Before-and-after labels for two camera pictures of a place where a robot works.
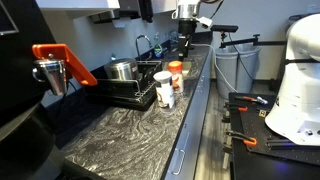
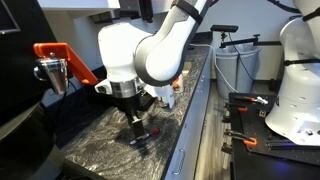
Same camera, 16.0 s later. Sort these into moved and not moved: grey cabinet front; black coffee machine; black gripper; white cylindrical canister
Moved: black gripper
Not moved: black coffee machine; grey cabinet front; white cylindrical canister
